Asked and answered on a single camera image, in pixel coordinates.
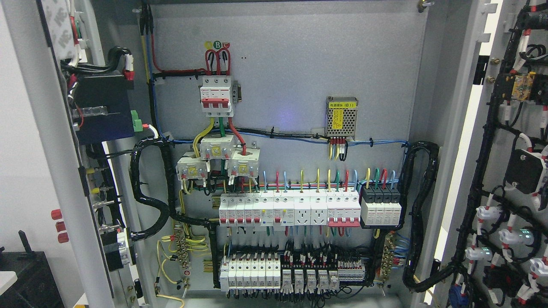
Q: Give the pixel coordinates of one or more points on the grey cabinet door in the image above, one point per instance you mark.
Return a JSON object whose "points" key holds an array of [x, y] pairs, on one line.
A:
{"points": [[479, 223], [39, 166]]}

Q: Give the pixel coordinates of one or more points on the white current transformer cluster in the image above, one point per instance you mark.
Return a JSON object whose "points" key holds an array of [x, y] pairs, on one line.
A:
{"points": [[218, 152]]}

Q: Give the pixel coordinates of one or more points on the metal mesh power supply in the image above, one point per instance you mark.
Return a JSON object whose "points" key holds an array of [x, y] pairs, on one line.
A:
{"points": [[341, 116]]}

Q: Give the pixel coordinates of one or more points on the white socket and breaker row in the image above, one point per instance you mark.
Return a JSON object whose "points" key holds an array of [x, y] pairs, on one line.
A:
{"points": [[290, 208]]}

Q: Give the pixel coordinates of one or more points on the white red main breaker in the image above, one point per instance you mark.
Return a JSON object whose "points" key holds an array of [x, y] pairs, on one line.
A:
{"points": [[218, 95]]}

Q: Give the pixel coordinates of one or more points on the black white surge protector block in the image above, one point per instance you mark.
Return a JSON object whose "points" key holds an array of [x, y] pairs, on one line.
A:
{"points": [[380, 208]]}

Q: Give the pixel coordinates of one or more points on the lower relay terminal row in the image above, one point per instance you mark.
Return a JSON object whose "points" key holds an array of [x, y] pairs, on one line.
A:
{"points": [[290, 273]]}

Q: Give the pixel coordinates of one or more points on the brass ground terminal bar left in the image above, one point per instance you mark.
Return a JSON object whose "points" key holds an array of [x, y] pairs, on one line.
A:
{"points": [[183, 257]]}

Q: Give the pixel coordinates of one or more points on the brass ground terminal bar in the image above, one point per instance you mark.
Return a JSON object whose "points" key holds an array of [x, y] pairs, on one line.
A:
{"points": [[387, 257], [183, 257]]}

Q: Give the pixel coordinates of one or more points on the brass ground terminal bar right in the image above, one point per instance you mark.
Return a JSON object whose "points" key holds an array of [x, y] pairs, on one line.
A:
{"points": [[387, 257]]}

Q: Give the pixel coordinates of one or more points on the black digital power meter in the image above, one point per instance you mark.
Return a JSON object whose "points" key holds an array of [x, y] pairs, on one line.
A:
{"points": [[103, 100]]}

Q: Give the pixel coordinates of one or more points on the black box at left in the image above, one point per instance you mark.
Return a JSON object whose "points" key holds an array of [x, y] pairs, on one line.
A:
{"points": [[35, 286]]}

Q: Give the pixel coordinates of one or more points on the red terminal post block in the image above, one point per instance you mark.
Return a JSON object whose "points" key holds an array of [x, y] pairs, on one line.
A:
{"points": [[62, 236]]}

